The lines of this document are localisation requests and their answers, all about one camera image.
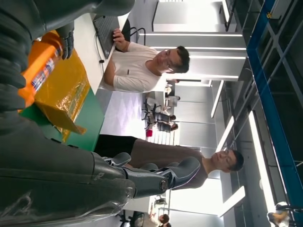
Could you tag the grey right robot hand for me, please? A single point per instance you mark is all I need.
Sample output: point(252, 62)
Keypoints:
point(59, 181)

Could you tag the white table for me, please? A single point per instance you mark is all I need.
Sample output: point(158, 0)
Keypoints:
point(85, 47)

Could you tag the yellow taped cardboard box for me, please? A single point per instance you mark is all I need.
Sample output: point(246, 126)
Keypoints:
point(63, 91)

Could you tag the grey laptop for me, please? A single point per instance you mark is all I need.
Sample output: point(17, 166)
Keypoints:
point(106, 34)

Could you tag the green table mat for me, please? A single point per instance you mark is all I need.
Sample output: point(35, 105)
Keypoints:
point(91, 122)

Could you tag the black office chair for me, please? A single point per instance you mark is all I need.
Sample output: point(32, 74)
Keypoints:
point(136, 33)

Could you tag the person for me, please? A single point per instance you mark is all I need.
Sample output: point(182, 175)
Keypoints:
point(169, 118)
point(170, 127)
point(280, 216)
point(153, 153)
point(137, 69)
point(159, 219)

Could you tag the small red container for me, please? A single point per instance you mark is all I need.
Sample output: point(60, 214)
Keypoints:
point(149, 133)

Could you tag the ceiling strip light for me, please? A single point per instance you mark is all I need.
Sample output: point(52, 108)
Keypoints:
point(217, 98)
point(224, 134)
point(232, 202)
point(261, 163)

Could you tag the blue ceiling beam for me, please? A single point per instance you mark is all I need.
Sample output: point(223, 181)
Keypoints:
point(267, 94)

